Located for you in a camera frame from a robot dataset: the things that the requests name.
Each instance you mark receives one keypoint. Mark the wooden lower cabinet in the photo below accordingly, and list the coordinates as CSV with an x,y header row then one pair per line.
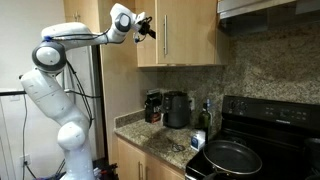
x,y
135,164

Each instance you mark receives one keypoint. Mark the black electric stove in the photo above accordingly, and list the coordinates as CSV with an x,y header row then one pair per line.
x,y
284,135

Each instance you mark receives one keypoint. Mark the wooden cabinet above fridge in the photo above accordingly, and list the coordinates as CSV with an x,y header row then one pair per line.
x,y
85,11

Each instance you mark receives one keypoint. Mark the dark green glass bottle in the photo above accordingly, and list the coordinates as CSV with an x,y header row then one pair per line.
x,y
204,121

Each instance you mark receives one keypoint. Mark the black air fryer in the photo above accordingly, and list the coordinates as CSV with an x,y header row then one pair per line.
x,y
176,109

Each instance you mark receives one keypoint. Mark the black coffee maker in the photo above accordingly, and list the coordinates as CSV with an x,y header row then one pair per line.
x,y
153,106

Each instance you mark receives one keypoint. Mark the black camera on stand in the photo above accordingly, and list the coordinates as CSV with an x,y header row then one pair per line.
x,y
11,92

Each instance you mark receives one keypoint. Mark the white blue carton box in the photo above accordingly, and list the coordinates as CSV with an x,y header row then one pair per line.
x,y
197,141

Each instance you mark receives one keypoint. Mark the steel range hood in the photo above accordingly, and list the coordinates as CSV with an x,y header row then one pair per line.
x,y
238,17

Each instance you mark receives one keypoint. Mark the cabinet door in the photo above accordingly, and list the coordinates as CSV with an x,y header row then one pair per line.
x,y
146,50

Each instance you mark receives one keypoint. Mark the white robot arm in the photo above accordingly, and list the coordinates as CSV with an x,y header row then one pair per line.
x,y
41,86

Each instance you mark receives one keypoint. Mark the wooden upper cabinet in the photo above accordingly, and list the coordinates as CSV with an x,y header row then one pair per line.
x,y
187,34

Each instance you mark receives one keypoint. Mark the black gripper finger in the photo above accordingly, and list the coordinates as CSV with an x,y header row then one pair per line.
x,y
152,34

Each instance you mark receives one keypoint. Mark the black frying pan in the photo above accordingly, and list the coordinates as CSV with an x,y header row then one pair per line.
x,y
230,159

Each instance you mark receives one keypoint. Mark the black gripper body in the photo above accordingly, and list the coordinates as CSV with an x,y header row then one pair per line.
x,y
145,26

